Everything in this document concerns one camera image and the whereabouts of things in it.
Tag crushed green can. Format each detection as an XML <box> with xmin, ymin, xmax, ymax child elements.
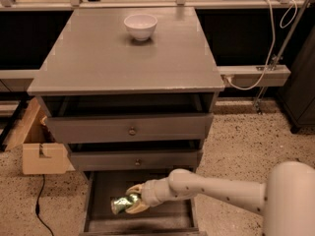
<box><xmin>110</xmin><ymin>193</ymin><xmax>141</xmax><ymax>214</ymax></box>

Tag white ceramic bowl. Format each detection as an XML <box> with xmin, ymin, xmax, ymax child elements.
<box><xmin>124</xmin><ymin>14</ymin><xmax>158</xmax><ymax>41</ymax></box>

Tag grey open bottom drawer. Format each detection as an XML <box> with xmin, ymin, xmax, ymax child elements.
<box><xmin>79</xmin><ymin>169</ymin><xmax>208</xmax><ymax>236</ymax></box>

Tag grey wooden cabinet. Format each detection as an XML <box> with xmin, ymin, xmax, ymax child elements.
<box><xmin>27</xmin><ymin>6</ymin><xmax>226</xmax><ymax>236</ymax></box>

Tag grey top drawer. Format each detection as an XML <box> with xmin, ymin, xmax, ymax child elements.
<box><xmin>46</xmin><ymin>114</ymin><xmax>214</xmax><ymax>144</ymax></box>

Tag grey metal rail frame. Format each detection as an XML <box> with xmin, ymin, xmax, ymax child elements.
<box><xmin>1</xmin><ymin>0</ymin><xmax>314</xmax><ymax>116</ymax></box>

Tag black floor cable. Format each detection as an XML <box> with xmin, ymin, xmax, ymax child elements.
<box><xmin>34</xmin><ymin>174</ymin><xmax>55</xmax><ymax>236</ymax></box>

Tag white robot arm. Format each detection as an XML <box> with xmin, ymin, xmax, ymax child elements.
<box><xmin>126</xmin><ymin>161</ymin><xmax>315</xmax><ymax>236</ymax></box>

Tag dark side cabinet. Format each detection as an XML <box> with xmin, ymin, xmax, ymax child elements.
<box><xmin>278</xmin><ymin>27</ymin><xmax>315</xmax><ymax>134</ymax></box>

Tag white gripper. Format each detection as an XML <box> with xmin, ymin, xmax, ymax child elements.
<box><xmin>126</xmin><ymin>178</ymin><xmax>174</xmax><ymax>214</ymax></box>

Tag grey middle drawer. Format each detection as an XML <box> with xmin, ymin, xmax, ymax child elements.
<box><xmin>70</xmin><ymin>149</ymin><xmax>203</xmax><ymax>171</ymax></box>

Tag white hanging cable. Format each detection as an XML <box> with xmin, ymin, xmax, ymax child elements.
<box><xmin>224</xmin><ymin>0</ymin><xmax>299</xmax><ymax>91</ymax></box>

